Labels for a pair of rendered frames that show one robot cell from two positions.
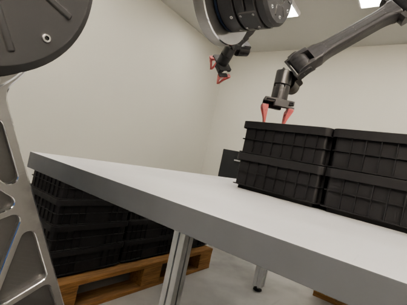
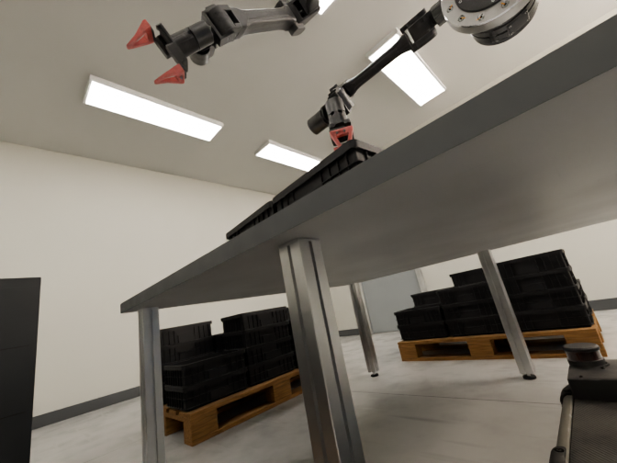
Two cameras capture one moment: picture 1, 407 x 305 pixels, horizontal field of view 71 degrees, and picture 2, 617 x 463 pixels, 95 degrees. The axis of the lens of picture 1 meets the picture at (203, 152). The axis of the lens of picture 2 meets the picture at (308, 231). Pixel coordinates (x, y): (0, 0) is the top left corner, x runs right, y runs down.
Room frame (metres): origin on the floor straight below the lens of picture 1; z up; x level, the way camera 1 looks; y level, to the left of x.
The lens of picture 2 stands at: (1.08, 0.55, 0.53)
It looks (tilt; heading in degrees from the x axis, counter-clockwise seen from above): 15 degrees up; 276
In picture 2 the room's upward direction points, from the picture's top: 11 degrees counter-clockwise
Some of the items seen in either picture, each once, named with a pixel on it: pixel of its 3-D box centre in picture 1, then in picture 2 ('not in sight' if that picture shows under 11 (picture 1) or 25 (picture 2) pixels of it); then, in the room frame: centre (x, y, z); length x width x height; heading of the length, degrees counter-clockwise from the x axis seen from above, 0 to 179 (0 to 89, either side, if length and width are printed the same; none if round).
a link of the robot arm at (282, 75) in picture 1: (283, 79); (333, 110); (1.01, -0.22, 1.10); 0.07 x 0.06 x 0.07; 144
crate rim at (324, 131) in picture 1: (306, 139); (339, 184); (1.04, -0.36, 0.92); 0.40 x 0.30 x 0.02; 139
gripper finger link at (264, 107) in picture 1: (269, 114); (343, 142); (1.01, -0.20, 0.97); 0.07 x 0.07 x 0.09; 86
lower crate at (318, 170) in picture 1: (297, 181); not in sight; (1.04, -0.36, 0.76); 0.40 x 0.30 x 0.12; 139
